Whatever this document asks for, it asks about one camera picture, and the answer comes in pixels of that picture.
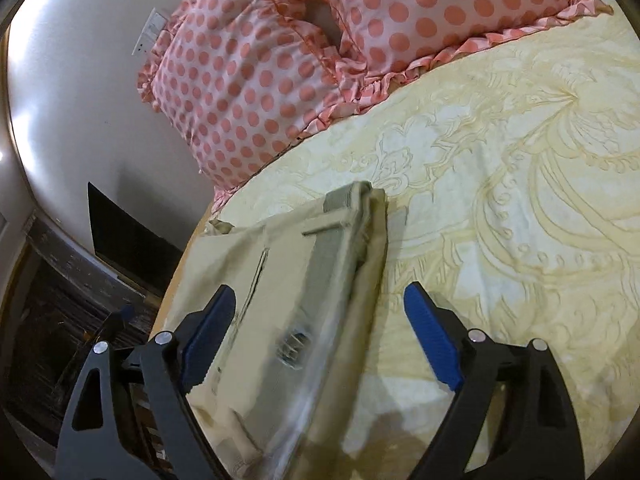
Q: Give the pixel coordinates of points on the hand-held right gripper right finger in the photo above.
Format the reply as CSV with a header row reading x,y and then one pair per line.
x,y
432,332

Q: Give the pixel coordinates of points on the pink polka dot pillow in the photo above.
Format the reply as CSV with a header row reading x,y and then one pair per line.
x,y
425,10
235,100

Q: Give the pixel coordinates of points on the white wall switch plate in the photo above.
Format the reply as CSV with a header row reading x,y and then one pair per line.
x,y
150,32

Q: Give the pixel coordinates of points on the yellow floral bed sheet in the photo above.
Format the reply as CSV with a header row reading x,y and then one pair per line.
x,y
500,210

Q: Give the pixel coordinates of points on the beige pants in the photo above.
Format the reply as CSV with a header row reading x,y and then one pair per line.
x,y
290,310

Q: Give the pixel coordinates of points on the black panel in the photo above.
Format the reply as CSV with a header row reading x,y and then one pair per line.
x,y
125,240

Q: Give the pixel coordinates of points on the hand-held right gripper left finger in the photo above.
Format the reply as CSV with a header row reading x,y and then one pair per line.
x,y
207,337

